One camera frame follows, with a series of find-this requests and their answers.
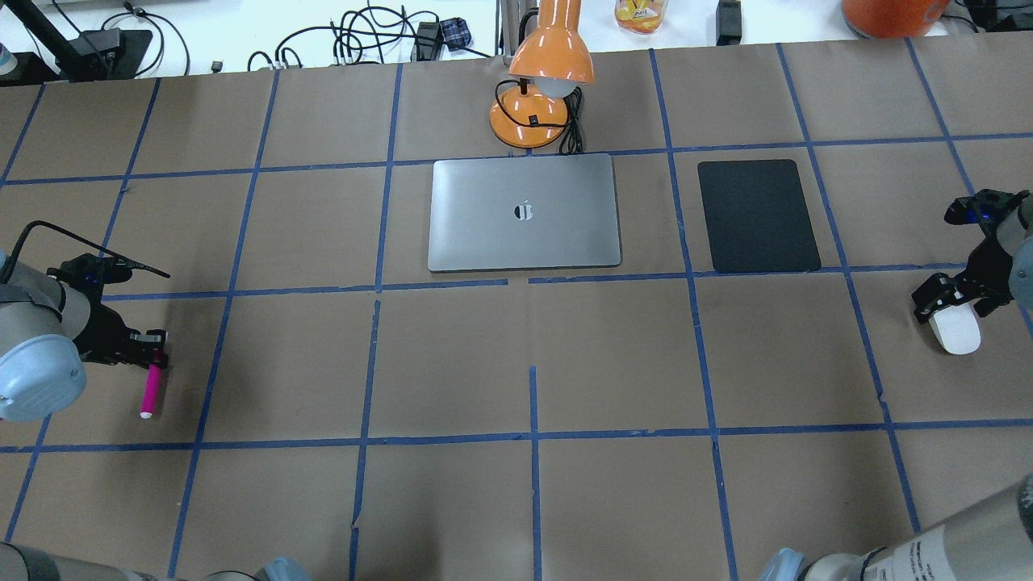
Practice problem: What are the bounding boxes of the orange round object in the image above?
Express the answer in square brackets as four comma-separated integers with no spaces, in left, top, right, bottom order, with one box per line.
[840,0,951,38]

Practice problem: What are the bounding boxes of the yellow snack jar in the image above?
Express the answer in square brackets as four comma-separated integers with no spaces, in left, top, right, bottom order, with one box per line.
[613,0,668,36]

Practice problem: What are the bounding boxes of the tangled black cables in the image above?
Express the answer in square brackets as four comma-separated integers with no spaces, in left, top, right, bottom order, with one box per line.
[246,2,493,72]

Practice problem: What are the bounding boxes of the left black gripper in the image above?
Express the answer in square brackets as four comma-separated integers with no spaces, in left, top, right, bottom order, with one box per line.
[48,253,169,369]

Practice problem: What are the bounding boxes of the black camera stand base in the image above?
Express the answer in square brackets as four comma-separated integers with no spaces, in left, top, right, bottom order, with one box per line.
[2,1,165,82]

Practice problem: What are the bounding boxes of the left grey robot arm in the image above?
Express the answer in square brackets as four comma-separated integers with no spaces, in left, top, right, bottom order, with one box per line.
[1,220,169,422]

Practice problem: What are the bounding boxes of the pink marker pen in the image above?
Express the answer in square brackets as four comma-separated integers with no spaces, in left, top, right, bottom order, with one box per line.
[139,363,162,420]

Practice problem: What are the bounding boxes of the white computer mouse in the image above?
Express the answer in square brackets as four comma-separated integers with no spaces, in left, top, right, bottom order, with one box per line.
[927,303,982,356]

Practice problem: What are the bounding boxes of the grey closed laptop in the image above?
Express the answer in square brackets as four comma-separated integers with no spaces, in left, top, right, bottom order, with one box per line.
[427,153,623,273]

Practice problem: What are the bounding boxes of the black power adapter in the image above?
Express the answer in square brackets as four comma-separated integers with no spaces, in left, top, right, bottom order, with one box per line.
[410,21,444,62]

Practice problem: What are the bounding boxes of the orange desk lamp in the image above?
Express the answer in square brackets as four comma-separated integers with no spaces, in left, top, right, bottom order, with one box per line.
[488,1,596,155]

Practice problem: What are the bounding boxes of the black lamp power cable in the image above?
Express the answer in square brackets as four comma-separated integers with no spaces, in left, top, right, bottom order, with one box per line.
[494,77,585,156]

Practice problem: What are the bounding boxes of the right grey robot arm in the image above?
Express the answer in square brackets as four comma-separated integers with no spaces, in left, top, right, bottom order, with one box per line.
[760,189,1032,580]

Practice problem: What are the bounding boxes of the black mousepad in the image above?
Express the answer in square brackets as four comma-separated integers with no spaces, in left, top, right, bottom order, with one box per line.
[697,159,822,274]

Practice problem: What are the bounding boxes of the black box on back table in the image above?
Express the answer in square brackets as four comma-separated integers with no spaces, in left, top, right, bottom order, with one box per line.
[715,0,744,47]

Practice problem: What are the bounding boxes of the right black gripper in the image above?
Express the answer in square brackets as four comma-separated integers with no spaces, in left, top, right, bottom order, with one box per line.
[911,189,1030,324]

